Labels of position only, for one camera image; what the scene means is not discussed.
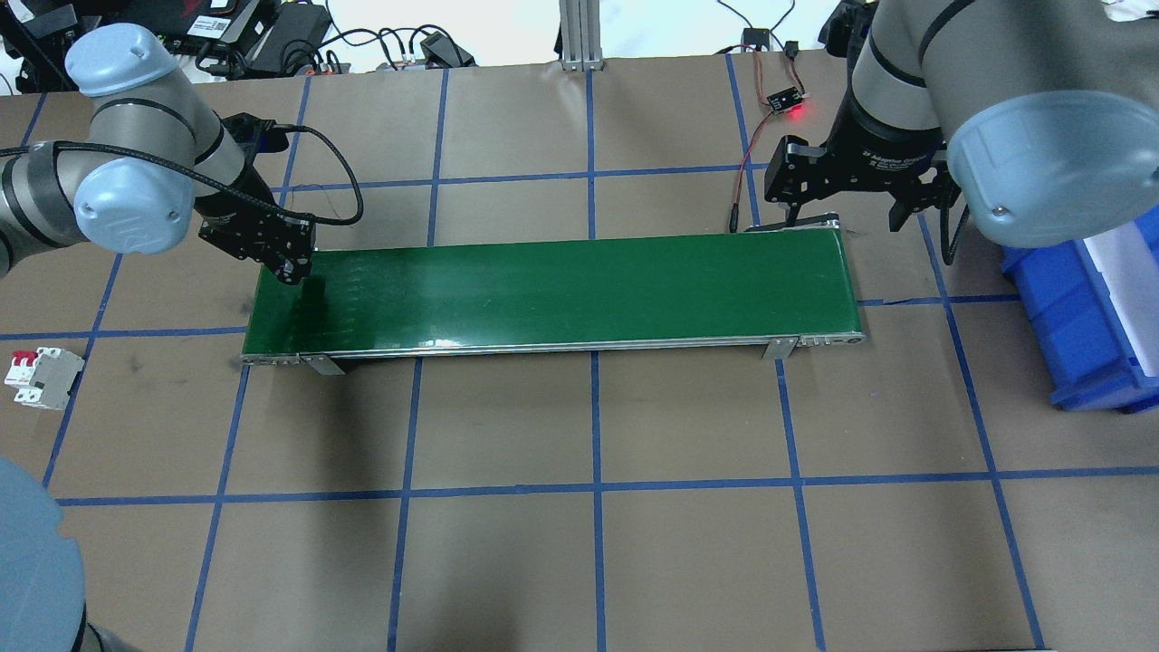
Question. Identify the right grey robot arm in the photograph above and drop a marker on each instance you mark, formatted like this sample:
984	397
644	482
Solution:
1040	114

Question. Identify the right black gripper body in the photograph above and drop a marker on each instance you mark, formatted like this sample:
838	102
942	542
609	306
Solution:
876	149

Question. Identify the blue plastic bin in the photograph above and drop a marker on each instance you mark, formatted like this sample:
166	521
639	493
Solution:
1085	348

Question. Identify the green conveyor belt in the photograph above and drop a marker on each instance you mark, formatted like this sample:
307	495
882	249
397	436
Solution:
781	290

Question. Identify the white red circuit breaker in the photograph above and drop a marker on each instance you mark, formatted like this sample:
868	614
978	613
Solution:
43	378

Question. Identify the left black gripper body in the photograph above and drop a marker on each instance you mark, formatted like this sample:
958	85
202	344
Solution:
237	205

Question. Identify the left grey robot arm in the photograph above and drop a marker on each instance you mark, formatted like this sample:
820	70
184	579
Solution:
155	156

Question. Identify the white foam bin liner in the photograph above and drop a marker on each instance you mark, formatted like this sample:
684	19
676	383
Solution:
1128	266

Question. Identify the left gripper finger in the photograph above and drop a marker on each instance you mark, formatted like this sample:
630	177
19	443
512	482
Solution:
294	270

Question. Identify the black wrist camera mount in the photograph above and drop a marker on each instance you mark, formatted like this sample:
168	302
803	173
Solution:
256	136

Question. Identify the aluminium frame post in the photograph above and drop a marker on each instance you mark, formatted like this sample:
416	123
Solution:
581	49

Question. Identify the small sensor board red LED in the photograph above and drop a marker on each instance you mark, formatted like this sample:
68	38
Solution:
786	102

